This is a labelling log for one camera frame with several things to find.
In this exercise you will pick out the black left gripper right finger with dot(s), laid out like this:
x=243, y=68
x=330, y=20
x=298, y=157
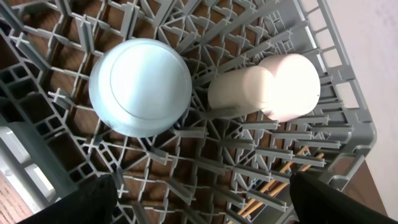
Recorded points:
x=315, y=202

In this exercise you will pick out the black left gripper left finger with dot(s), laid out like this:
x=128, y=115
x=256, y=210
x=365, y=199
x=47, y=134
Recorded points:
x=93, y=203

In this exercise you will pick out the pink bowl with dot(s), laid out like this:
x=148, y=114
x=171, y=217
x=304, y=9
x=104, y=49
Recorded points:
x=295, y=90

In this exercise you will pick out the light blue bowl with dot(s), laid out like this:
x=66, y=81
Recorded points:
x=140, y=88

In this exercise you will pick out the white cup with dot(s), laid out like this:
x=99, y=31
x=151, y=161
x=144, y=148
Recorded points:
x=246, y=90

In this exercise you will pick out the grey dishwasher rack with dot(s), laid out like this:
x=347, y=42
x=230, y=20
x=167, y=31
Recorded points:
x=200, y=170

